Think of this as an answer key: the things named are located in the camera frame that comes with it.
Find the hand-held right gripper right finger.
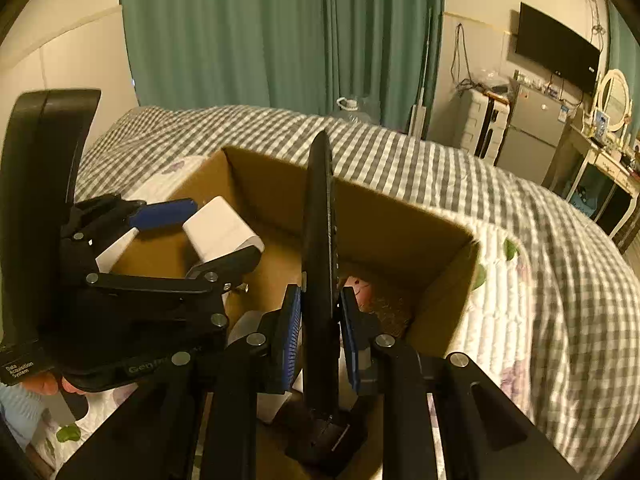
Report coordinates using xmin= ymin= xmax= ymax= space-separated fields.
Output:
xmin=339 ymin=286 xmax=583 ymax=480

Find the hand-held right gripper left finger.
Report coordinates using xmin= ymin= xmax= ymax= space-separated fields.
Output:
xmin=57 ymin=284 xmax=304 ymax=480

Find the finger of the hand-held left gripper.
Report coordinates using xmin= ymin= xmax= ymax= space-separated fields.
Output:
xmin=65 ymin=192 xmax=199 ymax=241
xmin=86 ymin=246 xmax=264 ymax=297

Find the white charger cube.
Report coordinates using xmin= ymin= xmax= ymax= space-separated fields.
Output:
xmin=182 ymin=196 xmax=265 ymax=267

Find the pink glitter case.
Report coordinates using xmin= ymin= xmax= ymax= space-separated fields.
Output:
xmin=345 ymin=274 xmax=416 ymax=333

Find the black remote control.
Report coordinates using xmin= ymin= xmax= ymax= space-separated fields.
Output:
xmin=284 ymin=129 xmax=372 ymax=465

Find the brown cardboard box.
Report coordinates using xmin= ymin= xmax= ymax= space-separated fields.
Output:
xmin=95 ymin=146 xmax=481 ymax=480

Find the person's left hand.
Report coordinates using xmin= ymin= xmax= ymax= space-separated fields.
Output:
xmin=20 ymin=367 xmax=91 ymax=398

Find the white floral quilted mat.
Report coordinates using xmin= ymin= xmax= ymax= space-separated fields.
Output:
xmin=30 ymin=157 xmax=533 ymax=480

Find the wide teal curtain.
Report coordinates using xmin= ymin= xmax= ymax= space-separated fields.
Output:
xmin=120 ymin=0 xmax=446 ymax=133

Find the clear water bottle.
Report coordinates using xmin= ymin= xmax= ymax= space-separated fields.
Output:
xmin=332 ymin=96 xmax=381 ymax=126

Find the white drawer cabinet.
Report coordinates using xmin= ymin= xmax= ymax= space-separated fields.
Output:
xmin=457 ymin=87 xmax=511 ymax=161

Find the grey small fridge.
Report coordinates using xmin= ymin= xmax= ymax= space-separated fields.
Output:
xmin=495 ymin=82 xmax=573 ymax=186

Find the white mop pole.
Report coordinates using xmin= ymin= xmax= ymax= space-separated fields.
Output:
xmin=407 ymin=7 xmax=433 ymax=138

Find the clear plastic bag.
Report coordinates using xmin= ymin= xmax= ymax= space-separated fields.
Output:
xmin=472 ymin=67 xmax=511 ymax=92

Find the white dressing table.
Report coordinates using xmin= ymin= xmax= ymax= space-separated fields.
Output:
xmin=550 ymin=120 xmax=640 ymax=241

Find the white oval mirror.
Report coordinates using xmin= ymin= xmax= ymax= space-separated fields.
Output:
xmin=595 ymin=68 xmax=632 ymax=133

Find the narrow teal curtain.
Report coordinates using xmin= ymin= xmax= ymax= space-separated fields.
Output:
xmin=605 ymin=0 xmax=640 ymax=146

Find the hanging wall cable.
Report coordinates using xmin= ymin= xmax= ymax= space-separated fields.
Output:
xmin=450 ymin=22 xmax=481 ymax=96

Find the black wall television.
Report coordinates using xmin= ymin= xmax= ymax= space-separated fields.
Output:
xmin=514 ymin=2 xmax=602 ymax=95

